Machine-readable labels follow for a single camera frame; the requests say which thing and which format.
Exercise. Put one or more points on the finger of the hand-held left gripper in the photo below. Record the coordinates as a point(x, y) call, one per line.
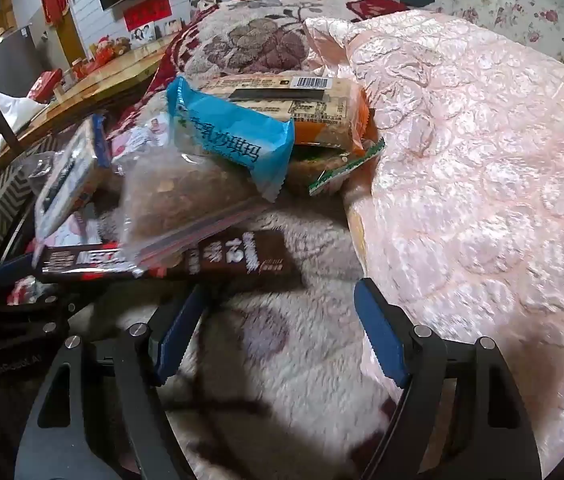
point(12, 266)

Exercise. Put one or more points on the plush toys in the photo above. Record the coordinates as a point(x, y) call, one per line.
point(107, 47)

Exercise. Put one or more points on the pink quilt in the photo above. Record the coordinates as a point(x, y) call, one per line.
point(462, 185)

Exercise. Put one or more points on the light blue snack packet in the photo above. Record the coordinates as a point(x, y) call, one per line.
point(227, 130)

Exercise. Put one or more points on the white pink snack packet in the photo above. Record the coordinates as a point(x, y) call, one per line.
point(149, 132)

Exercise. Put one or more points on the white cloth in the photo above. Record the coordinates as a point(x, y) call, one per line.
point(17, 110)

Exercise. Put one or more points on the photo frame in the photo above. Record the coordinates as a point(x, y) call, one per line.
point(174, 25)
point(204, 2)
point(144, 34)

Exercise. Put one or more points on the clear cracker packet blue ends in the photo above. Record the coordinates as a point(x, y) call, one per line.
point(67, 180)

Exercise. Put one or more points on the orange-edged cracker packet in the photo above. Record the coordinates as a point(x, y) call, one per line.
point(312, 110)

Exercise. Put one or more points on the brown coffee stick packet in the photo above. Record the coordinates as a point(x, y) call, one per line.
point(262, 260)

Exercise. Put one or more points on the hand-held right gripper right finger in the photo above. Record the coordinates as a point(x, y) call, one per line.
point(379, 335)

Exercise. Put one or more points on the wooden table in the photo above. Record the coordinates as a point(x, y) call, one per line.
point(107, 77)

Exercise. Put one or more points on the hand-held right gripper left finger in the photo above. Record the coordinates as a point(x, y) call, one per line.
point(179, 335)

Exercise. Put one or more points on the green-printed bun packet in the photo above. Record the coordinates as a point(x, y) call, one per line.
point(322, 170)

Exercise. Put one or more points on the red box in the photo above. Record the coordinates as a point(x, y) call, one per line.
point(44, 85)

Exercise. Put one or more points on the floral plush blanket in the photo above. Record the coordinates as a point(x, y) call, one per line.
point(272, 340)

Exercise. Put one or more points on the zip bag of brown snacks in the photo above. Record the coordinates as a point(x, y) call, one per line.
point(182, 205)

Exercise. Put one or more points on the red wall poster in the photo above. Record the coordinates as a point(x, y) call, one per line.
point(147, 12)

